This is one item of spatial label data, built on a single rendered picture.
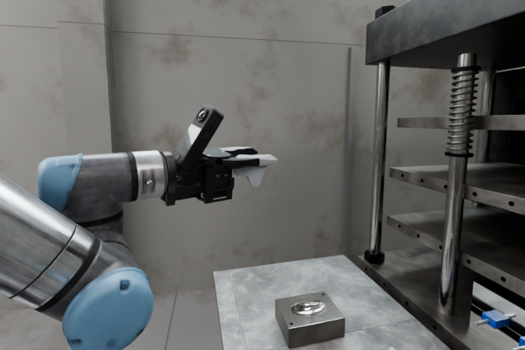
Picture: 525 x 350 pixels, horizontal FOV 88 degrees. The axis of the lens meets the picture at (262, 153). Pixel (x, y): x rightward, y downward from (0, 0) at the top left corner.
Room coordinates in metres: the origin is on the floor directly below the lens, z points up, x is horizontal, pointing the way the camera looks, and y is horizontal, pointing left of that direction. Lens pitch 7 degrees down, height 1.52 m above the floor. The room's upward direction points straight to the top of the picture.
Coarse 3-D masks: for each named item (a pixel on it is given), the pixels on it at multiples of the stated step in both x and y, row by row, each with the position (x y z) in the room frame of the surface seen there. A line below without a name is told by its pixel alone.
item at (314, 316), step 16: (288, 304) 0.91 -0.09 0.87; (304, 304) 0.92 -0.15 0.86; (320, 304) 0.92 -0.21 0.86; (288, 320) 0.83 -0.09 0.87; (304, 320) 0.83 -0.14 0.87; (320, 320) 0.83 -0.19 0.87; (336, 320) 0.83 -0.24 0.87; (288, 336) 0.79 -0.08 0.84; (304, 336) 0.80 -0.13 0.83; (320, 336) 0.82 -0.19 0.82; (336, 336) 0.83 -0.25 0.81
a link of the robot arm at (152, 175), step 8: (136, 152) 0.41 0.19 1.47; (144, 152) 0.41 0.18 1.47; (152, 152) 0.42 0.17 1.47; (136, 160) 0.39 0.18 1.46; (144, 160) 0.39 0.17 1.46; (152, 160) 0.40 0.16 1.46; (160, 160) 0.41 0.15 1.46; (144, 168) 0.39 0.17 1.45; (152, 168) 0.39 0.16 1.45; (160, 168) 0.40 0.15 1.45; (144, 176) 0.39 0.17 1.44; (152, 176) 0.39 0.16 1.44; (160, 176) 0.40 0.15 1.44; (144, 184) 0.39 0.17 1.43; (152, 184) 0.39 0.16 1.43; (160, 184) 0.40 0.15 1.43; (144, 192) 0.39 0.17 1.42; (152, 192) 0.40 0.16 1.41; (160, 192) 0.41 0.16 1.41; (136, 200) 0.40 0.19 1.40
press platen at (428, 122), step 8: (400, 120) 1.35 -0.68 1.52; (408, 120) 1.30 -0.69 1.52; (416, 120) 1.25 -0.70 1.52; (424, 120) 1.20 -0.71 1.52; (432, 120) 1.16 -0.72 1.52; (440, 120) 1.13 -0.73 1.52; (448, 120) 1.09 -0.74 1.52; (472, 120) 1.00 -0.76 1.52; (480, 120) 0.97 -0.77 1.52; (488, 120) 0.94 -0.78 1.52; (496, 120) 0.92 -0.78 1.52; (504, 120) 0.90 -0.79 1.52; (512, 120) 0.87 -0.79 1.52; (520, 120) 0.85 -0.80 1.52; (440, 128) 1.13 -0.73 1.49; (448, 128) 1.09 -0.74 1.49; (480, 128) 0.97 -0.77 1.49; (488, 128) 0.94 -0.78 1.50; (496, 128) 0.92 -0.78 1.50; (504, 128) 0.89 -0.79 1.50; (512, 128) 0.87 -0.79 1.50; (520, 128) 0.85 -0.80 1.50
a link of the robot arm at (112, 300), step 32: (0, 192) 0.22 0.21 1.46; (0, 224) 0.20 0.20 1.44; (32, 224) 0.22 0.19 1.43; (64, 224) 0.24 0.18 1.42; (0, 256) 0.20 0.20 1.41; (32, 256) 0.21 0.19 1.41; (64, 256) 0.23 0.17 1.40; (96, 256) 0.25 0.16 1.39; (128, 256) 0.30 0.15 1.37; (0, 288) 0.21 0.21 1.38; (32, 288) 0.21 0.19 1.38; (64, 288) 0.22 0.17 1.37; (96, 288) 0.23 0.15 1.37; (128, 288) 0.24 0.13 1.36; (64, 320) 0.22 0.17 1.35; (96, 320) 0.22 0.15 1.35; (128, 320) 0.24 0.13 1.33
